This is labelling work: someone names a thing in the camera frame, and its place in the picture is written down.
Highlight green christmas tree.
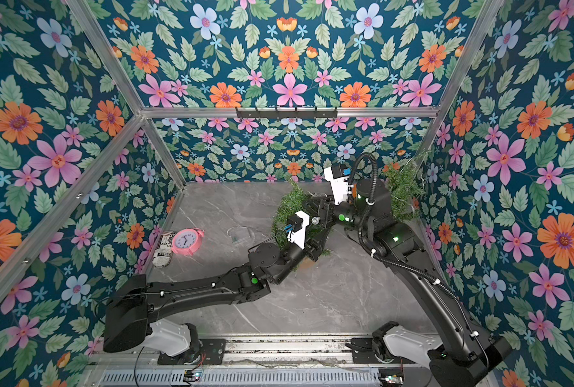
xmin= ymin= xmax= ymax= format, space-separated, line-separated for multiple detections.
xmin=272 ymin=181 xmax=334 ymax=262
xmin=382 ymin=159 xmax=424 ymax=222

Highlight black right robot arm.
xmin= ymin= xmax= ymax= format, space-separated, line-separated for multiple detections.
xmin=304 ymin=178 xmax=512 ymax=386

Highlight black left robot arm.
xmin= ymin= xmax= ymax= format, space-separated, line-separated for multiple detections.
xmin=103 ymin=211 xmax=335 ymax=357

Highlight pink alarm clock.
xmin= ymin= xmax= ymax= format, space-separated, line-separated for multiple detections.
xmin=171 ymin=228 xmax=205 ymax=256

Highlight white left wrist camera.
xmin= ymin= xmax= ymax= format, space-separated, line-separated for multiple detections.
xmin=285 ymin=211 xmax=310 ymax=250

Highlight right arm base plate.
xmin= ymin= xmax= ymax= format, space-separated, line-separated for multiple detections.
xmin=345 ymin=338 xmax=388 ymax=364

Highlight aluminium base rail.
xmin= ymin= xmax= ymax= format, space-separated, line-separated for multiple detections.
xmin=89 ymin=332 xmax=423 ymax=370

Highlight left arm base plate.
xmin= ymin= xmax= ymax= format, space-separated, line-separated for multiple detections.
xmin=157 ymin=339 xmax=227 ymax=366

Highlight aluminium frame struts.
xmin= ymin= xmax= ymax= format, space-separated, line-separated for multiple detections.
xmin=0 ymin=1 xmax=505 ymax=304

